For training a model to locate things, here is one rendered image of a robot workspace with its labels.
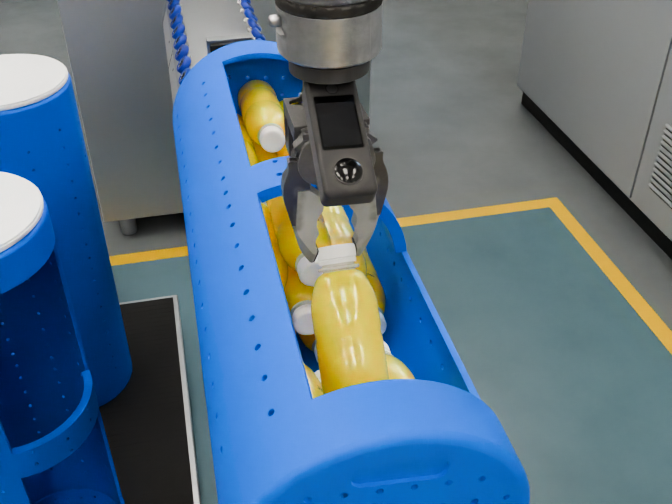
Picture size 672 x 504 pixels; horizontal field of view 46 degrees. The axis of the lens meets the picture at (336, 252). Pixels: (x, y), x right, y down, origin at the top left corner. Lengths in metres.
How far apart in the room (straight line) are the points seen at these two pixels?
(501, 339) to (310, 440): 1.97
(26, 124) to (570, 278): 1.91
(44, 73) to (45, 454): 0.80
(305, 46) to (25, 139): 1.15
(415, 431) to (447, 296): 2.09
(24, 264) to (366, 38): 0.79
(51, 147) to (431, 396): 1.24
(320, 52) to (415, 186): 2.67
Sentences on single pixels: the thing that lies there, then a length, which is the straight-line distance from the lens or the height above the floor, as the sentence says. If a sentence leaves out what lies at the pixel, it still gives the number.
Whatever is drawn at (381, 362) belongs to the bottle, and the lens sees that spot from 0.77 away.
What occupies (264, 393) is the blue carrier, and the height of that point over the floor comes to 1.20.
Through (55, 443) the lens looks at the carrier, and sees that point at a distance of 1.55.
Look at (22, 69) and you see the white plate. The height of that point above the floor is 1.04.
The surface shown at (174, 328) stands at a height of 0.15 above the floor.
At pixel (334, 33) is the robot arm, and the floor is 1.50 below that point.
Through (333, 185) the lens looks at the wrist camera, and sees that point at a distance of 0.64.
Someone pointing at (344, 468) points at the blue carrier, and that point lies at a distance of 0.66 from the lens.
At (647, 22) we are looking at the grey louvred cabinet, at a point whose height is 0.74.
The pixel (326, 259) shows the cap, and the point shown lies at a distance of 0.77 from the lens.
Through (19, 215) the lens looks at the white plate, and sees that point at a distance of 1.34.
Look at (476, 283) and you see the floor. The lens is 2.80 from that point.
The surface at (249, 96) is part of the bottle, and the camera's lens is 1.32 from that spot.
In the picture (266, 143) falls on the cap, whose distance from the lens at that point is 1.23.
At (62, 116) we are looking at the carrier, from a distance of 1.78.
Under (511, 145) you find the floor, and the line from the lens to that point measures 3.69.
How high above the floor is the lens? 1.73
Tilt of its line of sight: 36 degrees down
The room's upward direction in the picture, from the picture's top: straight up
